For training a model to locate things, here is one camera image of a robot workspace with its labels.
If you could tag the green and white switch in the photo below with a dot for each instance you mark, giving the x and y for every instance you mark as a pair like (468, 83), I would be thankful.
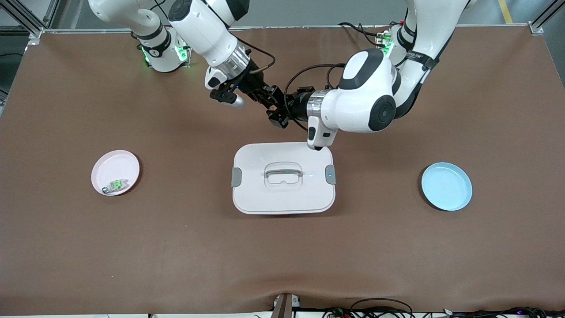
(115, 184)

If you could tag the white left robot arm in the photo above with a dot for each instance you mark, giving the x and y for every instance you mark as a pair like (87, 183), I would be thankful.
(366, 101)

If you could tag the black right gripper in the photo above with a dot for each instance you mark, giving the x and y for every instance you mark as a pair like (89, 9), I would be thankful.
(253, 83)

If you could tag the blue round plate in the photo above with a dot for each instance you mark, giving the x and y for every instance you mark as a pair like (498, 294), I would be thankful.
(446, 187)

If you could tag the brown table mat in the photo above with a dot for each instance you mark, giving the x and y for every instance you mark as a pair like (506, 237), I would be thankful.
(282, 256)

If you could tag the pink round plate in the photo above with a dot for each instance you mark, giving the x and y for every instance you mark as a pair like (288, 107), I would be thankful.
(114, 170)

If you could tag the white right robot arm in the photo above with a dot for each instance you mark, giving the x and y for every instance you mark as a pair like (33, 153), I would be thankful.
(207, 31)

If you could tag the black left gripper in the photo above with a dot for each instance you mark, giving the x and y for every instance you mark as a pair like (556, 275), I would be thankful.
(299, 108)

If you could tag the aluminium frame profile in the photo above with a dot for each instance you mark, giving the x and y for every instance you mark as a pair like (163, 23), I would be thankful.
(35, 32)
(536, 28)

